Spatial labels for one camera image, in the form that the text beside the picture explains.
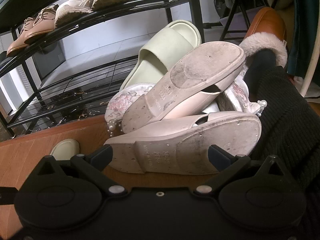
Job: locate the pink lace-up oxford shoe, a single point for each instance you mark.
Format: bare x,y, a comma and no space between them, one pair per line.
43,24
19,44

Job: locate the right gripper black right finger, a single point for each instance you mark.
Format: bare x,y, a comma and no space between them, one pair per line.
227,165

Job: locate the pale green slide slipper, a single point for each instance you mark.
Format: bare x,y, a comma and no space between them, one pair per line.
163,51
65,149

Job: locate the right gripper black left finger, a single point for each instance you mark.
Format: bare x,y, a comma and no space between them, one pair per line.
91,167

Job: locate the white floral pearl flat shoe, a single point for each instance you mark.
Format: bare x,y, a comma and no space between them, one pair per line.
120,102

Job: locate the pink cross-strap mule shoe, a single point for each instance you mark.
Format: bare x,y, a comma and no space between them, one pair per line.
211,63
180,146

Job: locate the black knit trouser leg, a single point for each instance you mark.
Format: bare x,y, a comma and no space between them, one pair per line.
290,127

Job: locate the orange fur-lined slipper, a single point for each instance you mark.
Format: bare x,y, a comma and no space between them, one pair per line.
267,31

